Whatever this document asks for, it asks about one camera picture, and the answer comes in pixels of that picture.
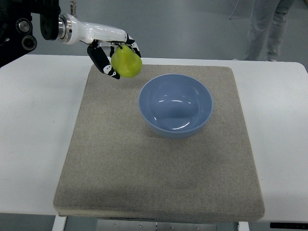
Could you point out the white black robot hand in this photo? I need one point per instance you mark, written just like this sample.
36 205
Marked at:
102 41

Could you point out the green pear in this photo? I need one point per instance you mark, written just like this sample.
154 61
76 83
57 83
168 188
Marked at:
126 62

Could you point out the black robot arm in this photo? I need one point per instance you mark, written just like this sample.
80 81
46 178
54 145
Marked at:
16 29

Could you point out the blue bowl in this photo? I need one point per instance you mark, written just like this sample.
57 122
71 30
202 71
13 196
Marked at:
175 106

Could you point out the grey felt mat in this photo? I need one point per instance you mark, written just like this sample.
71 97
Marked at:
117 167

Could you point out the metal chair legs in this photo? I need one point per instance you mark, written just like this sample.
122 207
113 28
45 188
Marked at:
234 10

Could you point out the person in grey trousers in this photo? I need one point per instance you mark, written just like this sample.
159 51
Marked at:
268 23

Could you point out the white table frame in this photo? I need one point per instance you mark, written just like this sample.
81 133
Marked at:
86 224

